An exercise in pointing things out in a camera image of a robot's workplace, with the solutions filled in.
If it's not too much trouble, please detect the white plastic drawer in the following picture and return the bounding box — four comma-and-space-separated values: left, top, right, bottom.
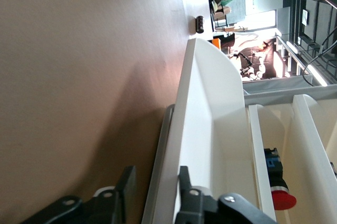
141, 38, 294, 224
291, 94, 337, 224

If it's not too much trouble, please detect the orange box with black base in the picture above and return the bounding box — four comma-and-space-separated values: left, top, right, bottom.
207, 38, 221, 50

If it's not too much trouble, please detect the black terminal block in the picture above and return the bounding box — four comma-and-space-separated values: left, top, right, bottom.
195, 15, 205, 34

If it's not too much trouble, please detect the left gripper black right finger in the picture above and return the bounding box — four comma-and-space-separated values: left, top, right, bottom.
175, 165, 277, 224

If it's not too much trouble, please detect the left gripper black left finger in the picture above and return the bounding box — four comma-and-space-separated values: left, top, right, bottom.
21, 165, 137, 224

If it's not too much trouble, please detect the fluorescent ceiling lamp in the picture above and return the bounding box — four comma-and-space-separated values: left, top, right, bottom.
285, 40, 300, 54
305, 62, 329, 87

